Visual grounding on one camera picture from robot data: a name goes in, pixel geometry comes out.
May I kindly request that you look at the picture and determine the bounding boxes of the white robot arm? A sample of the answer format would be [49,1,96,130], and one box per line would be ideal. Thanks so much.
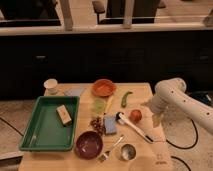
[146,78,213,135]

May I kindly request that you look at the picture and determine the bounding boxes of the small metal cup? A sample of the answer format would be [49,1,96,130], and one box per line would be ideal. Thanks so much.
[121,144,136,161]

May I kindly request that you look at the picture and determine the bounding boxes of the green chili pepper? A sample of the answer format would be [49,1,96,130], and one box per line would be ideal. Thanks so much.
[121,91,133,108]

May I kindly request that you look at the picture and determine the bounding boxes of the wooden block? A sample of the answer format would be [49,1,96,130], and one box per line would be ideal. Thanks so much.
[56,105,72,125]

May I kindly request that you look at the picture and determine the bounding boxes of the grey cloth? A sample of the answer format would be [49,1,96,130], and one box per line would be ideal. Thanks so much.
[64,88,85,97]

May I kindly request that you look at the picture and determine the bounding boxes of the green plastic tray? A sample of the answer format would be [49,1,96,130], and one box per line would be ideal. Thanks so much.
[19,96,79,151]

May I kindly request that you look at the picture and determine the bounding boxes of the purple bowl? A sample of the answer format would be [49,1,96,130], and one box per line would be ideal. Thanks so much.
[75,131,103,160]

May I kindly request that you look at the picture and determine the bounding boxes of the white paper cup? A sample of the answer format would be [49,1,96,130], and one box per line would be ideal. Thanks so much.
[44,79,58,95]

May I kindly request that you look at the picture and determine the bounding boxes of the blue sponge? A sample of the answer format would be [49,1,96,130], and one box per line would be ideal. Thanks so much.
[104,116,117,134]

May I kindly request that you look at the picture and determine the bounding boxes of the yellow banana toy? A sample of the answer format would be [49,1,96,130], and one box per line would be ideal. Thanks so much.
[104,96,114,114]

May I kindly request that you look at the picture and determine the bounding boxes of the orange bowl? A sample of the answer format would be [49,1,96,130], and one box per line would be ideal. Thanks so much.
[92,79,116,97]

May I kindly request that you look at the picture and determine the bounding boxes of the white black kitchen tool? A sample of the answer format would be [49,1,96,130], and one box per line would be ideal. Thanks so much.
[116,112,154,143]

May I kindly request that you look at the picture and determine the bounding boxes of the black cable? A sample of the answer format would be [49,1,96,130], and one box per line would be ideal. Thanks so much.
[165,118,200,150]

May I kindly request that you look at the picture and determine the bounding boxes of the brown grape bunch toy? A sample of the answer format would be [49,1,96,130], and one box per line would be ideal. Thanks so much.
[90,117,105,136]

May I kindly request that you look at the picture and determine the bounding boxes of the red apple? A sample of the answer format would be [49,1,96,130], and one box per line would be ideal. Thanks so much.
[129,109,142,123]

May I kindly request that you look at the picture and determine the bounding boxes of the green lettuce toy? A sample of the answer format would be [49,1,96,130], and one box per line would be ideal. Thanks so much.
[93,98,105,114]

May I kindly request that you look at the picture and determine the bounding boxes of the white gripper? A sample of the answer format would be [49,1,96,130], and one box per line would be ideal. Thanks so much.
[143,98,165,128]

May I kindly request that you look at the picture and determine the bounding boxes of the blue object on floor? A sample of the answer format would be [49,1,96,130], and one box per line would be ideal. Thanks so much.
[195,93,212,106]

